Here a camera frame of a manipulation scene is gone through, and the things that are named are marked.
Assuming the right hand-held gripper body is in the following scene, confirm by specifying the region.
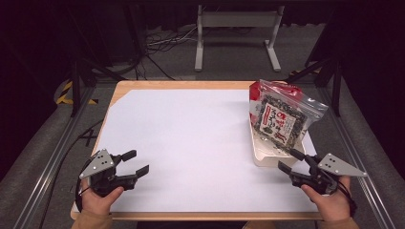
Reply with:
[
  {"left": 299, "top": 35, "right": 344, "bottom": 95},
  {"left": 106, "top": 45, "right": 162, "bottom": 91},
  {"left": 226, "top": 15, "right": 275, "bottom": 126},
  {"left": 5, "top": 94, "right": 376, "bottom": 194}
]
[{"left": 290, "top": 153, "right": 368, "bottom": 196}]

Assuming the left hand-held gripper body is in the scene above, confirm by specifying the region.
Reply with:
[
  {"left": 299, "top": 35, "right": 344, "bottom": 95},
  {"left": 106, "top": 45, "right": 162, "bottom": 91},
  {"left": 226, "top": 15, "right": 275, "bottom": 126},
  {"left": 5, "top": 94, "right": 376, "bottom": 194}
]
[{"left": 78, "top": 148, "right": 138, "bottom": 198}]

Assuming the beige compartment tray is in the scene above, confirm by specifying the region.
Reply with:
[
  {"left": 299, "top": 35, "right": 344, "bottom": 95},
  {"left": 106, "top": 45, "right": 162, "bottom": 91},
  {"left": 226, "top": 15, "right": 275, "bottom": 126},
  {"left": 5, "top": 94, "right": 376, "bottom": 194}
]
[{"left": 248, "top": 117, "right": 307, "bottom": 168}]

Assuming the clear seaweed flake bag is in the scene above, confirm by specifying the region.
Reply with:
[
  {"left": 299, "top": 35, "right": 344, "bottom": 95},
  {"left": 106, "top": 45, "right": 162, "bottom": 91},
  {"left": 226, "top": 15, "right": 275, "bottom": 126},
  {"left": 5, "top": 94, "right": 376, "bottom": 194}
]
[{"left": 248, "top": 79, "right": 329, "bottom": 151}]

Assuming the red seasoning packet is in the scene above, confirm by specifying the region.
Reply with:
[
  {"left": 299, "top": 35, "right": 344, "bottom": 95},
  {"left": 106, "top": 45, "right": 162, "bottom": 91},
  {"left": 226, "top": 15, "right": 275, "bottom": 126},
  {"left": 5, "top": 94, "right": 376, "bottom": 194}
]
[{"left": 248, "top": 80, "right": 304, "bottom": 125}]

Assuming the person's left hand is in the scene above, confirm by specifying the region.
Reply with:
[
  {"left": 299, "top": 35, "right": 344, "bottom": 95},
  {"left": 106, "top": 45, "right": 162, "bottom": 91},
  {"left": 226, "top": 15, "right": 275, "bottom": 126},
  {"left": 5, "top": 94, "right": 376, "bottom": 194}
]
[{"left": 79, "top": 177, "right": 125, "bottom": 216}]

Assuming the person's right hand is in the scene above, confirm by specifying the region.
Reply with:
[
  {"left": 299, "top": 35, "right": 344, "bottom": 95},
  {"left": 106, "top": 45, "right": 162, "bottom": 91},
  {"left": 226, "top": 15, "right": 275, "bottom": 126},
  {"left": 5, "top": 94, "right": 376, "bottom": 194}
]
[{"left": 300, "top": 176, "right": 352, "bottom": 222}]

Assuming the white table mat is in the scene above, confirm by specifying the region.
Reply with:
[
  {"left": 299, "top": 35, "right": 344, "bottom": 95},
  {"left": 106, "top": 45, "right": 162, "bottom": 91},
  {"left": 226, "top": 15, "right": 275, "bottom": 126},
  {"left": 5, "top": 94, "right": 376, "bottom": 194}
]
[{"left": 74, "top": 89, "right": 319, "bottom": 214}]

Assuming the black metal stand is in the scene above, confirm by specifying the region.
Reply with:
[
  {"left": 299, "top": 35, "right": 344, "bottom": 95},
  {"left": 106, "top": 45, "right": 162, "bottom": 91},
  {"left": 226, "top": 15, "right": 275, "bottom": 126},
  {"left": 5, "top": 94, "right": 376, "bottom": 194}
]
[
  {"left": 285, "top": 56, "right": 343, "bottom": 117},
  {"left": 68, "top": 56, "right": 125, "bottom": 117}
]

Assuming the yellow black hazard tape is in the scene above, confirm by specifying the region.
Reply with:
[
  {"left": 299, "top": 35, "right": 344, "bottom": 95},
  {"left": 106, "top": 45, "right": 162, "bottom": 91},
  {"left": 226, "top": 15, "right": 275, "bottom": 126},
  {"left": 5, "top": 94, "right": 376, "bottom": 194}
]
[{"left": 55, "top": 79, "right": 98, "bottom": 106}]

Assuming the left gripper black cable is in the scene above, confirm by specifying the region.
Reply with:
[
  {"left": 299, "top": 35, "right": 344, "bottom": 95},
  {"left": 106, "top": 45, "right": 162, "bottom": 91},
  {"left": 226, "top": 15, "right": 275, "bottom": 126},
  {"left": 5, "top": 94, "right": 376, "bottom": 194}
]
[{"left": 75, "top": 173, "right": 85, "bottom": 214}]

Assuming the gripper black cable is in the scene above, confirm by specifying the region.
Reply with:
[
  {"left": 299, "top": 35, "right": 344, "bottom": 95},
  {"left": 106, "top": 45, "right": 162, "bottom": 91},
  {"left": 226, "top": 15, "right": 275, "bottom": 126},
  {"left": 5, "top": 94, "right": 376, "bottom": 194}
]
[
  {"left": 337, "top": 180, "right": 358, "bottom": 219},
  {"left": 75, "top": 173, "right": 85, "bottom": 214}
]

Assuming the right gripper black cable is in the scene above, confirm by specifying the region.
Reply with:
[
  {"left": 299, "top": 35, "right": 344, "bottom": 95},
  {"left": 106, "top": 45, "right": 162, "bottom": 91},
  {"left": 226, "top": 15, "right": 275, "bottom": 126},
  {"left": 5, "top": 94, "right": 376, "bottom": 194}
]
[{"left": 337, "top": 180, "right": 358, "bottom": 219}]

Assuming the aluminium floor rail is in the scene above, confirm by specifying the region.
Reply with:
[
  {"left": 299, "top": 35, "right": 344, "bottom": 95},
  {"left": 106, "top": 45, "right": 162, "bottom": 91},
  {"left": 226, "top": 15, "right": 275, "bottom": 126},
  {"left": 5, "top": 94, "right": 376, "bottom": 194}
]
[
  {"left": 12, "top": 84, "right": 98, "bottom": 229},
  {"left": 318, "top": 85, "right": 397, "bottom": 229}
]

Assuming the bundle of floor cables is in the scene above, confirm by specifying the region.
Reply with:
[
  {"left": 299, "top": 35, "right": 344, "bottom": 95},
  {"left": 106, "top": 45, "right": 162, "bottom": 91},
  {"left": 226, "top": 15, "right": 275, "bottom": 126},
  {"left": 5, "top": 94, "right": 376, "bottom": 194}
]
[{"left": 139, "top": 27, "right": 199, "bottom": 80}]

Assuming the white metal desk frame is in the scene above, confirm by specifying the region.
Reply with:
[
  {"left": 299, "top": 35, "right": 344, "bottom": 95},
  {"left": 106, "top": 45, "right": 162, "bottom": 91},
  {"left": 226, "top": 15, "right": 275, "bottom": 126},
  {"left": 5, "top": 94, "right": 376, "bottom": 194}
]
[{"left": 194, "top": 4, "right": 286, "bottom": 73}]

